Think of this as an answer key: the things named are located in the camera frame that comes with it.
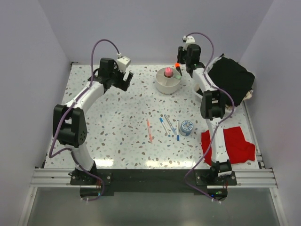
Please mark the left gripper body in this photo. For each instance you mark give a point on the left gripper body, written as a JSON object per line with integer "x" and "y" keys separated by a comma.
{"x": 117, "y": 76}

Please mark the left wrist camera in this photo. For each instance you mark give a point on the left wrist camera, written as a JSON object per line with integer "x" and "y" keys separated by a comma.
{"x": 123, "y": 62}

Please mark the orange black highlighter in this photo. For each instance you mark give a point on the orange black highlighter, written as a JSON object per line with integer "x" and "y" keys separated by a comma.
{"x": 178, "y": 68}

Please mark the red cloth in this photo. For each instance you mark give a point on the red cloth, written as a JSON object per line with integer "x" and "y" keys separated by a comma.
{"x": 238, "y": 149}

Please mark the blue pen right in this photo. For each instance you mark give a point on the blue pen right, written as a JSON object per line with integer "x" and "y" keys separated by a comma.
{"x": 178, "y": 131}

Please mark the white blue marker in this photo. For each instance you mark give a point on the white blue marker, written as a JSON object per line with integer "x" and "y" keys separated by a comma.
{"x": 170, "y": 124}

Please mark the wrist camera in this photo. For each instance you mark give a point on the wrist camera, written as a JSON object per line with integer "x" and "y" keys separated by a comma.
{"x": 123, "y": 62}
{"x": 187, "y": 40}

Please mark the black cloth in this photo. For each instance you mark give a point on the black cloth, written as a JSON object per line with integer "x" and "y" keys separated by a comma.
{"x": 233, "y": 78}

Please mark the white plastic basket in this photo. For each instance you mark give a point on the white plastic basket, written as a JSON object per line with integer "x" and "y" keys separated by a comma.
{"x": 198, "y": 90}

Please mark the orange pen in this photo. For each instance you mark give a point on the orange pen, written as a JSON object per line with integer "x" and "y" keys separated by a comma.
{"x": 149, "y": 131}

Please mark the pink glue stick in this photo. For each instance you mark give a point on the pink glue stick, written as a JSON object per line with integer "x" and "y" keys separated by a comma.
{"x": 168, "y": 72}

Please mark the round beige divided organizer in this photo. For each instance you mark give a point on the round beige divided organizer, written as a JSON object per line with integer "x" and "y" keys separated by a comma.
{"x": 167, "y": 85}

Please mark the beige cloth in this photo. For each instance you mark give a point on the beige cloth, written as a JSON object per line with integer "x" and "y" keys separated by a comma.
{"x": 247, "y": 96}

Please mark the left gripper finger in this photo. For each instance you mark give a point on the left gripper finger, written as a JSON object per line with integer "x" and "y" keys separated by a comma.
{"x": 129, "y": 77}
{"x": 123, "y": 85}

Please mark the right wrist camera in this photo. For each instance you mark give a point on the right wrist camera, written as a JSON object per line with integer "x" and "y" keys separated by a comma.
{"x": 187, "y": 40}

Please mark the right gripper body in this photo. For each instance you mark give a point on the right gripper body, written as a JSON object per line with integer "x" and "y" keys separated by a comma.
{"x": 184, "y": 52}

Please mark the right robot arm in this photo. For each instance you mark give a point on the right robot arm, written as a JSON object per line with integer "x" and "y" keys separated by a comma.
{"x": 212, "y": 110}

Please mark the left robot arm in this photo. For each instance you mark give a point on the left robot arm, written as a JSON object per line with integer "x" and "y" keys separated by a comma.
{"x": 69, "y": 122}

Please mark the blue capped pen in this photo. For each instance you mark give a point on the blue capped pen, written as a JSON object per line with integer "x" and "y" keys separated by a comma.
{"x": 164, "y": 126}

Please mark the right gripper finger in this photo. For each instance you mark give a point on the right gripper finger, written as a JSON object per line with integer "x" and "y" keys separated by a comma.
{"x": 187, "y": 61}
{"x": 179, "y": 57}

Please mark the blue washi tape roll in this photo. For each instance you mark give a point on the blue washi tape roll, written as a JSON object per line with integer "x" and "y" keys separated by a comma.
{"x": 186, "y": 128}

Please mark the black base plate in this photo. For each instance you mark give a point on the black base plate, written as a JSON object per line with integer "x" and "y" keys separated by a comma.
{"x": 107, "y": 182}

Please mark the aluminium rail frame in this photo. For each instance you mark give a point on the aluminium rail frame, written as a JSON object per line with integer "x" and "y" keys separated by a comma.
{"x": 118, "y": 139}

